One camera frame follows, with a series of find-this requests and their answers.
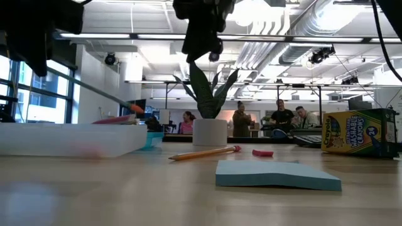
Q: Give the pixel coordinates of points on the person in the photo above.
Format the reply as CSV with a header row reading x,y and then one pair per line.
x,y
187,125
241,122
282,119
307,119

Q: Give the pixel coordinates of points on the yellow pencil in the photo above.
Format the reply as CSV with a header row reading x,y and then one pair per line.
x,y
204,153

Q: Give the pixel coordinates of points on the blue sticky note pad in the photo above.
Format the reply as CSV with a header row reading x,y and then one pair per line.
x,y
273,175

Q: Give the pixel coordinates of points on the green snake plant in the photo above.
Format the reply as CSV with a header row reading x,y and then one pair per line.
x,y
207,100

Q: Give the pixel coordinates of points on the pink eraser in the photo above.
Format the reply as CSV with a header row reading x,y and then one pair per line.
x,y
262,153

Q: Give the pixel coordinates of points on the black table frame rail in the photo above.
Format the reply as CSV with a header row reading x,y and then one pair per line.
x,y
245,140

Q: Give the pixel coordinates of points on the blue plastic bin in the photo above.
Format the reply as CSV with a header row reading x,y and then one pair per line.
x,y
63,138

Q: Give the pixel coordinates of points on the black overhead camera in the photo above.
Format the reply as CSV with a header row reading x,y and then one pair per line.
x,y
110,59
320,56

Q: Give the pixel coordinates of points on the dark background monitor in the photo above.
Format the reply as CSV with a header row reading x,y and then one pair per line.
x,y
140,102

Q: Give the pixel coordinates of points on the pink stapler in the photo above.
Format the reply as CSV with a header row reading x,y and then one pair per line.
x,y
116,120

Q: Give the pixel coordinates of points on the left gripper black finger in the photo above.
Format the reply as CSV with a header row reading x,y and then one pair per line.
x,y
31,56

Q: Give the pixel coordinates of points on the teal pencil orange eraser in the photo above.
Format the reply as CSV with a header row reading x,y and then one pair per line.
x,y
94,89

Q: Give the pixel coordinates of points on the white round plant pot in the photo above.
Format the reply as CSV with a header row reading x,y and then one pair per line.
x,y
209,133

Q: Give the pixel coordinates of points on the yellow crayon box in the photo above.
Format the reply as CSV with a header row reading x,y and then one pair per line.
x,y
358,133

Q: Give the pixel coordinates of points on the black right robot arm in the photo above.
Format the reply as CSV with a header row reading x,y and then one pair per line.
x,y
394,12

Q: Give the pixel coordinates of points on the black overhead frame bar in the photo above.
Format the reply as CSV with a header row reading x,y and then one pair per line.
x,y
267,37

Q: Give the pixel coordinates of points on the black window frame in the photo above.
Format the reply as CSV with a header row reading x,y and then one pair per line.
x,y
69,94

